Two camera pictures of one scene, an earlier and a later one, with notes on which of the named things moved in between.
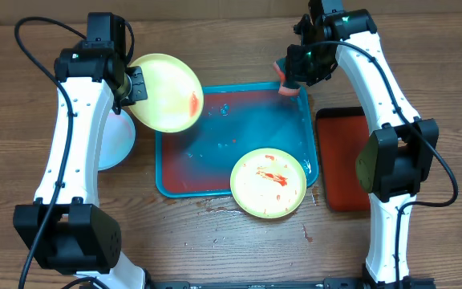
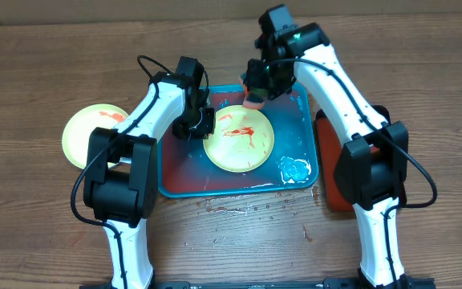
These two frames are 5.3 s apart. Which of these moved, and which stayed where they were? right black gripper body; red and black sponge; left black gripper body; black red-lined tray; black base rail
Moved: right black gripper body; left black gripper body; red and black sponge
Stayed: black red-lined tray; black base rail
